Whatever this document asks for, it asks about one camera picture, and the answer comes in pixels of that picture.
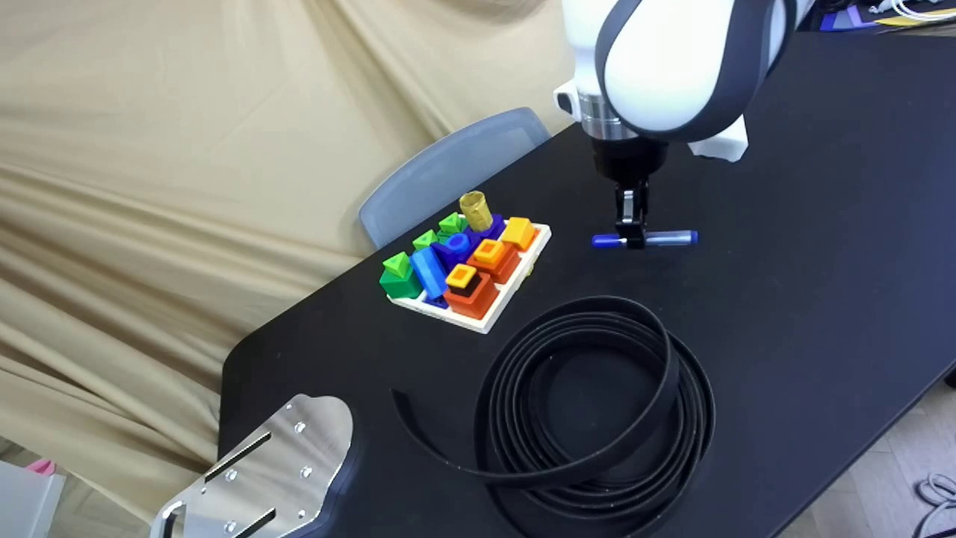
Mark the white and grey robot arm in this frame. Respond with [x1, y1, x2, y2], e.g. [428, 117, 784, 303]
[554, 0, 815, 247]

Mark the grey chair back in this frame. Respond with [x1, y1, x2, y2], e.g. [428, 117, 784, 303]
[358, 109, 546, 247]

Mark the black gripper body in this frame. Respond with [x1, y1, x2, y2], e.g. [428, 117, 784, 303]
[592, 137, 666, 227]

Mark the coiled black belt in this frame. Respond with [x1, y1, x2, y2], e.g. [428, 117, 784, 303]
[395, 297, 718, 534]

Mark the blue marker pen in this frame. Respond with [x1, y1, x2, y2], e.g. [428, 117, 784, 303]
[592, 231, 698, 252]

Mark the silver metal plate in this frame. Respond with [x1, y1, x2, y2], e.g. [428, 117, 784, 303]
[149, 395, 355, 538]

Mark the beige cloth backdrop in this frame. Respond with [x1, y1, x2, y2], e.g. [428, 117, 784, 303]
[0, 0, 570, 518]

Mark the colourful shape sorter toy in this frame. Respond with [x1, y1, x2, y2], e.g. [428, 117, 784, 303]
[380, 192, 554, 336]

